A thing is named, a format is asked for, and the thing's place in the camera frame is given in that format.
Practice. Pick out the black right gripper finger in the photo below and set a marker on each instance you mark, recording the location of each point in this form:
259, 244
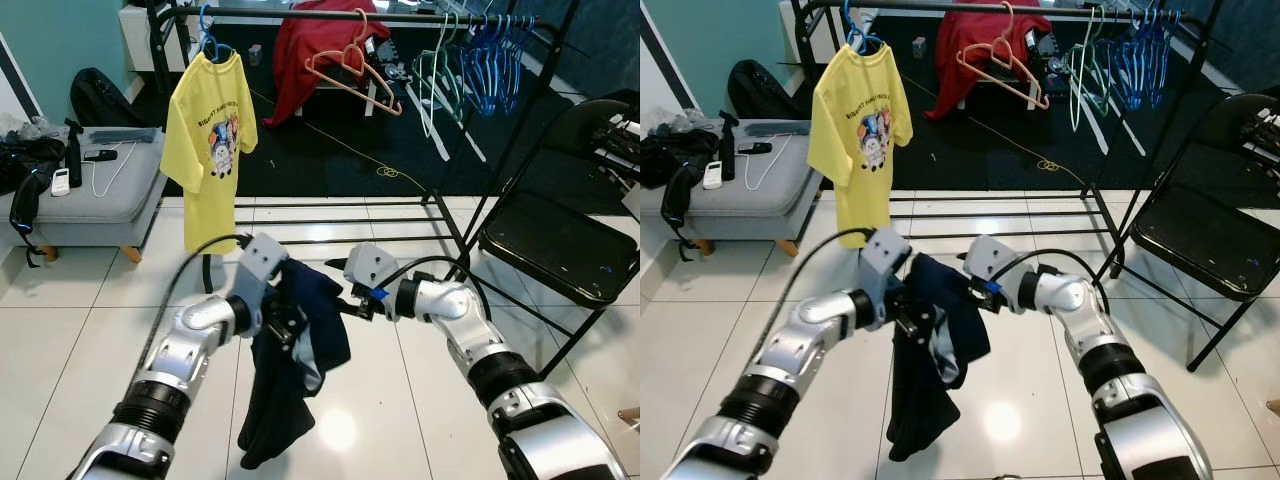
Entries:
968, 259
338, 266

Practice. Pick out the navy blue garment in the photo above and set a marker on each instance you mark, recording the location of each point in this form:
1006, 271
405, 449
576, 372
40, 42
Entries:
920, 410
285, 410

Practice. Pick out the pink plastic hanger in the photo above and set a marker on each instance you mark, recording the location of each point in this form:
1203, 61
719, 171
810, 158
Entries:
1003, 45
358, 50

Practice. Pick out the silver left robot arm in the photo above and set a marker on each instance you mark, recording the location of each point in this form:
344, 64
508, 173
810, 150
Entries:
790, 350
170, 360

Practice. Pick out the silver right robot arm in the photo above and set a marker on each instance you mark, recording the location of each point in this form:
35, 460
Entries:
1100, 340
470, 340

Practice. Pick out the pale white plastic hanger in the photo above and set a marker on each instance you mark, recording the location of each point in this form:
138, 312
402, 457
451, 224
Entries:
420, 80
1073, 75

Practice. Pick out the blue plastic hanger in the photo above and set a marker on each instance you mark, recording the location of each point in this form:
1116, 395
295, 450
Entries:
515, 65
497, 75
1163, 60
478, 70
1126, 65
858, 40
212, 45
1145, 68

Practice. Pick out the black carpet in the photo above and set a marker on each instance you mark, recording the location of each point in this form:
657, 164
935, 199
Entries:
980, 155
330, 160

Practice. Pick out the yellow printed t-shirt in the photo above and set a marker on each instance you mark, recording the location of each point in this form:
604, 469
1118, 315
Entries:
190, 150
840, 140

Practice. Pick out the red cloth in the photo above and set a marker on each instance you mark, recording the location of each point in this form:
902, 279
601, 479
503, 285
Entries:
960, 80
300, 60

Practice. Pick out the grey upholstered ottoman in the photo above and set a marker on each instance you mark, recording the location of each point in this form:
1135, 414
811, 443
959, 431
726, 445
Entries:
760, 200
110, 210

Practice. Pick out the black folding chair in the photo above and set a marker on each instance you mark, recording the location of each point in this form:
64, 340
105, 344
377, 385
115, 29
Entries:
1200, 230
560, 240

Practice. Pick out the small grey cup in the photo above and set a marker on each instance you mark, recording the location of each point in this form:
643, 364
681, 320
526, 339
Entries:
919, 47
255, 54

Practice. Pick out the black remote control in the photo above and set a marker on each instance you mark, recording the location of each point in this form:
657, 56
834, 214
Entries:
101, 156
755, 149

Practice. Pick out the white remote control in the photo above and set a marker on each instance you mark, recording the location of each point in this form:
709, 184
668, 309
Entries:
60, 182
713, 174

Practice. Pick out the black spray bottle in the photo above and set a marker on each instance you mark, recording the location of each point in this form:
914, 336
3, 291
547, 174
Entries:
74, 160
729, 152

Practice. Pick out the black metal clothes rack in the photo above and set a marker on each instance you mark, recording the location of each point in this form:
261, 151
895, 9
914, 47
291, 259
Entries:
300, 13
950, 8

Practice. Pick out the black backpack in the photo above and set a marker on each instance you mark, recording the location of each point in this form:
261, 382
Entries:
765, 92
105, 100

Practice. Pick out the white shelf unit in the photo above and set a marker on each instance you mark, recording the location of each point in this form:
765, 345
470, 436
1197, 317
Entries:
815, 30
145, 40

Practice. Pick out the clear plastic bag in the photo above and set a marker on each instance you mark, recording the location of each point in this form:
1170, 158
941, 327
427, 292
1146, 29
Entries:
25, 125
678, 120

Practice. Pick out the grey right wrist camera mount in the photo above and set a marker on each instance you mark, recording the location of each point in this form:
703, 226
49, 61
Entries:
992, 260
370, 268

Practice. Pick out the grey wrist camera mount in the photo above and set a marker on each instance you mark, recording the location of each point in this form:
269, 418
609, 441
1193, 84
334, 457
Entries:
885, 258
370, 268
992, 260
262, 265

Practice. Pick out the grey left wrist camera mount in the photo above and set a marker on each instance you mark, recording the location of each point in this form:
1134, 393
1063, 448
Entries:
262, 265
885, 258

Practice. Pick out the black wall trim strip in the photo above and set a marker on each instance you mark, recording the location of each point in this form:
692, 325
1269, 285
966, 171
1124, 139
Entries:
20, 75
662, 55

